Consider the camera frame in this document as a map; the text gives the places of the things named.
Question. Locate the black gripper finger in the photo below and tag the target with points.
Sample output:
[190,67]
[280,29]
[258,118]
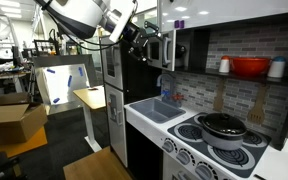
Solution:
[140,54]
[153,30]

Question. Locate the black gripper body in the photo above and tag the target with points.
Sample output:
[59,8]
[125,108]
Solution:
[135,36]

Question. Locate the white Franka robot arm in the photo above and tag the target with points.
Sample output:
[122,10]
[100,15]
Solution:
[80,15]

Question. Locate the fridge door with chalkboard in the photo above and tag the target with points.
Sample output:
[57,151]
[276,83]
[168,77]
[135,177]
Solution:
[115,76]

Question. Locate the fridge door with water dispenser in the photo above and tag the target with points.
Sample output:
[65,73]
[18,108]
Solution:
[117,140]

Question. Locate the purple magnet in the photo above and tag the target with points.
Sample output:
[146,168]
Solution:
[181,24]
[176,24]

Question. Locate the grey toy faucet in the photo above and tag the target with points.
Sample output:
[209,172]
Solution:
[171,85]

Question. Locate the blue faucet tap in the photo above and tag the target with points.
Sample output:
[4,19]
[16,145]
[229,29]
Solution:
[165,93]

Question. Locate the red faucet tap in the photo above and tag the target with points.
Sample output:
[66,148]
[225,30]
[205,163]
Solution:
[178,97]

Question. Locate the grey sink basin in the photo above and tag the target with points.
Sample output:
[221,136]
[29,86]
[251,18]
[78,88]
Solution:
[155,110]

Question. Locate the small dark flat object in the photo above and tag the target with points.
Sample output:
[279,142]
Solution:
[93,88]

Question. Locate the blue tape strip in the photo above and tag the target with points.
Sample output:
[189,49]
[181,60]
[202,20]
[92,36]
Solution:
[69,81]
[50,70]
[80,71]
[56,100]

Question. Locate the light wooden table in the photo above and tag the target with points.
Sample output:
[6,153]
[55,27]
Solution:
[90,98]

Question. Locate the black and white toy kitchen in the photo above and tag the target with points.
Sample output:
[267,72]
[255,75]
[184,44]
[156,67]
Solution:
[140,123]

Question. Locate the white shaker orange cap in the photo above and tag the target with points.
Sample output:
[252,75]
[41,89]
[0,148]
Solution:
[224,65]

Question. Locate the whiteboard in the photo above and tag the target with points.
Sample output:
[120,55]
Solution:
[234,10]

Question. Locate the shiny silver board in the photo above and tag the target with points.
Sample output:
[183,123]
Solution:
[62,90]

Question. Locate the wooden spoon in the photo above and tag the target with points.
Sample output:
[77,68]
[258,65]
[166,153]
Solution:
[218,100]

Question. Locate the grey stove knob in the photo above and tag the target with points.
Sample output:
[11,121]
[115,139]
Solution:
[169,146]
[184,156]
[205,171]

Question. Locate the red bowl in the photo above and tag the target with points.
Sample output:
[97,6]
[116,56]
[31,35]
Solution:
[250,66]

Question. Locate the black stove top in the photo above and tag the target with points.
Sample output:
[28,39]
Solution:
[197,146]

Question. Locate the grey pot with black lid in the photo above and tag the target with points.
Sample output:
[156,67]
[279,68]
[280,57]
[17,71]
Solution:
[222,133]

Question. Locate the white shaker blue cap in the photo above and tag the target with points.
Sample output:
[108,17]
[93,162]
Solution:
[277,68]

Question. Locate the wooden slotted spatula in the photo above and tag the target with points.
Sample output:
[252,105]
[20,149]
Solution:
[257,113]

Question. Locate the cluttered background desk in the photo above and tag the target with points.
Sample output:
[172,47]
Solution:
[0,75]

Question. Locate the cardboard box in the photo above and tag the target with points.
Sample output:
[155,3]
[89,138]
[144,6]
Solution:
[10,123]

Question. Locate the orange floor mat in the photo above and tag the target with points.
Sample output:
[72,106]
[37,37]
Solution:
[24,145]

